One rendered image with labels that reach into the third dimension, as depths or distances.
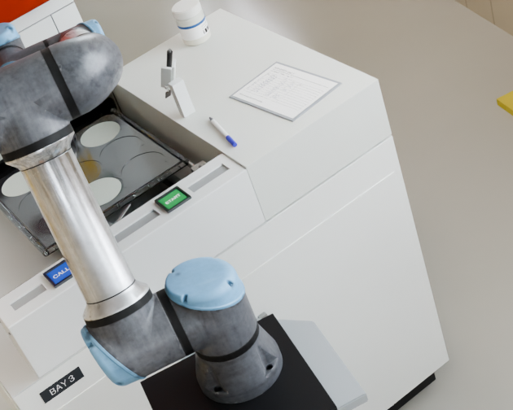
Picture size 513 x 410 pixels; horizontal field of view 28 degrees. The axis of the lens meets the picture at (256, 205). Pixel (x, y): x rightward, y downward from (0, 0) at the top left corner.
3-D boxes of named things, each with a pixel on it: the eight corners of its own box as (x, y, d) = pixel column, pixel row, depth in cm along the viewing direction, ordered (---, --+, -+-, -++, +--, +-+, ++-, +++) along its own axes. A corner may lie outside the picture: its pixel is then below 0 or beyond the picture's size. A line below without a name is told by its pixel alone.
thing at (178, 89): (170, 111, 227) (149, 60, 219) (184, 102, 228) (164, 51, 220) (183, 119, 222) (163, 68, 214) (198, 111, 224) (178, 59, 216)
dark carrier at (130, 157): (-11, 189, 237) (-13, 186, 237) (111, 113, 248) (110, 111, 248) (48, 250, 212) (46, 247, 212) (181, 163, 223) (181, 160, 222)
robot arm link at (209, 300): (268, 335, 167) (244, 276, 159) (194, 372, 165) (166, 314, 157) (243, 294, 177) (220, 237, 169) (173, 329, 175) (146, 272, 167)
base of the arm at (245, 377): (293, 381, 171) (278, 341, 165) (210, 416, 170) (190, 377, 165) (269, 325, 183) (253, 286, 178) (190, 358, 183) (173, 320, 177)
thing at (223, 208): (19, 355, 200) (-12, 305, 192) (241, 204, 217) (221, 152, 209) (38, 379, 193) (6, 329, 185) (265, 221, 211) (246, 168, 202)
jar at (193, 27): (178, 41, 251) (165, 8, 246) (201, 28, 253) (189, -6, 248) (193, 50, 246) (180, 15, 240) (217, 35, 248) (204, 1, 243)
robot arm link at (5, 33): (-21, 47, 193) (-27, 31, 200) (3, 94, 200) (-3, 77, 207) (17, 30, 194) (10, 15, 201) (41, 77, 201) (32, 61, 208)
